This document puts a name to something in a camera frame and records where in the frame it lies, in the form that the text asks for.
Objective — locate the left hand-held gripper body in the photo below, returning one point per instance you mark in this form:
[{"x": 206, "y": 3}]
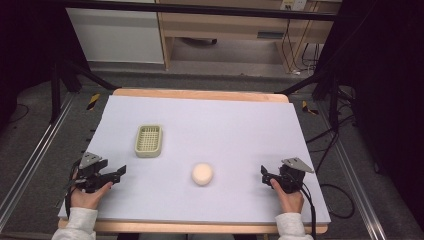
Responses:
[{"x": 90, "y": 175}]

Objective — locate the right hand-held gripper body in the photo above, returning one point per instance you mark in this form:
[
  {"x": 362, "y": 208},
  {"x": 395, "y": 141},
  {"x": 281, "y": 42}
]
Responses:
[{"x": 292, "y": 176}]

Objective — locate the green plastic soap basket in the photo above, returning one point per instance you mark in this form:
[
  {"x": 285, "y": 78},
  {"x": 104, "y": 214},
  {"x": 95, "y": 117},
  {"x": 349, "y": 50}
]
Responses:
[{"x": 148, "y": 141}]

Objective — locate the round cream soap bar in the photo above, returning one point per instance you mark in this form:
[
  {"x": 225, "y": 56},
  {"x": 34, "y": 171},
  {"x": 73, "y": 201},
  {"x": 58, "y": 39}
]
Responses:
[{"x": 202, "y": 174}]

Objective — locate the person's right hand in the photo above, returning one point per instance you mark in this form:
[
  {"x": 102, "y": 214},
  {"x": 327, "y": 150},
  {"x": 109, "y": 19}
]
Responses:
[{"x": 290, "y": 200}]

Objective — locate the person's left hand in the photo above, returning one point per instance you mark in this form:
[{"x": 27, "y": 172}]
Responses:
[{"x": 87, "y": 199}]

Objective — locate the white foam table mat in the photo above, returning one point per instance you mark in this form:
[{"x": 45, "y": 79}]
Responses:
[{"x": 216, "y": 133}]

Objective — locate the yellow black floor tape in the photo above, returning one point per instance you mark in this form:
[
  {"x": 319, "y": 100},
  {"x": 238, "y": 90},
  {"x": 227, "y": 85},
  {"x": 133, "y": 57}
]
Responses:
[
  {"x": 309, "y": 109},
  {"x": 93, "y": 101}
]

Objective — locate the black metal stand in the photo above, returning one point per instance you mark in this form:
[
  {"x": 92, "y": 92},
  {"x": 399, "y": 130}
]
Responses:
[
  {"x": 328, "y": 86},
  {"x": 71, "y": 78}
]

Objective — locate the wooden table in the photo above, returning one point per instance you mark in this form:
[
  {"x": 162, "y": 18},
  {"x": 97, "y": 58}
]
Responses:
[{"x": 200, "y": 93}]

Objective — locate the dark curtain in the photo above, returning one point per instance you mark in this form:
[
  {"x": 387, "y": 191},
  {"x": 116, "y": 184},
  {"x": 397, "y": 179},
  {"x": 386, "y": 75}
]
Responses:
[
  {"x": 386, "y": 100},
  {"x": 26, "y": 46}
]

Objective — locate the white cabinet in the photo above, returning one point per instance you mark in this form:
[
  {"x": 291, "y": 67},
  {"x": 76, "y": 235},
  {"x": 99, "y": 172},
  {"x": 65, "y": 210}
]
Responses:
[{"x": 116, "y": 35}]

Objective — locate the light wooden desk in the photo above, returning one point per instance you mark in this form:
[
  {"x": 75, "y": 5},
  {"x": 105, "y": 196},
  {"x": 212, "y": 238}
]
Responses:
[{"x": 226, "y": 28}]

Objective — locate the white power strip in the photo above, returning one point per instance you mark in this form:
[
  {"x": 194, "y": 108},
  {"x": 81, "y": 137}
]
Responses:
[{"x": 293, "y": 4}]

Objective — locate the metal floor rail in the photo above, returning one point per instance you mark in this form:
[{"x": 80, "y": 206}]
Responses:
[
  {"x": 356, "y": 186},
  {"x": 36, "y": 156}
]

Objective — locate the black horizontal frame bar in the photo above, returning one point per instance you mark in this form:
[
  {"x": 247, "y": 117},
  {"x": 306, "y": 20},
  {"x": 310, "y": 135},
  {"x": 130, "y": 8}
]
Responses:
[{"x": 200, "y": 9}]

